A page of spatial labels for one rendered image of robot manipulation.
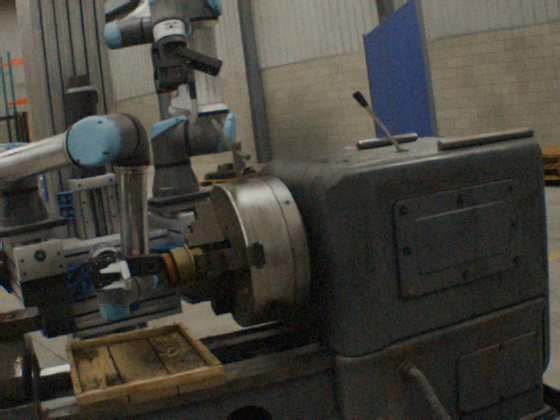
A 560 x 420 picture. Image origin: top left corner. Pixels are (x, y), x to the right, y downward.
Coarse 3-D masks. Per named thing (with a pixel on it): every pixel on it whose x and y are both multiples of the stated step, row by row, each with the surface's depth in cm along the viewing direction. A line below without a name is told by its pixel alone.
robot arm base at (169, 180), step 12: (156, 168) 209; (168, 168) 207; (180, 168) 208; (156, 180) 209; (168, 180) 207; (180, 180) 207; (192, 180) 211; (156, 192) 208; (168, 192) 206; (180, 192) 207
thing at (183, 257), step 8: (176, 248) 145; (184, 248) 144; (160, 256) 143; (168, 256) 143; (176, 256) 142; (184, 256) 142; (192, 256) 143; (160, 264) 146; (168, 264) 141; (176, 264) 142; (184, 264) 142; (192, 264) 142; (160, 272) 147; (168, 272) 141; (176, 272) 142; (184, 272) 142; (192, 272) 142; (168, 280) 141; (176, 280) 142; (184, 280) 142; (192, 280) 143; (168, 288) 143
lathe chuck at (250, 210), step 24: (216, 192) 149; (240, 192) 142; (264, 192) 142; (240, 216) 137; (264, 216) 138; (240, 240) 138; (264, 240) 136; (288, 240) 137; (264, 264) 135; (288, 264) 137; (240, 288) 144; (264, 288) 136; (288, 288) 139; (240, 312) 147; (264, 312) 140; (288, 312) 144
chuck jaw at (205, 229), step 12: (204, 204) 153; (204, 216) 152; (216, 216) 152; (192, 228) 150; (204, 228) 150; (216, 228) 150; (192, 240) 147; (204, 240) 148; (216, 240) 149; (228, 240) 151; (204, 252) 151
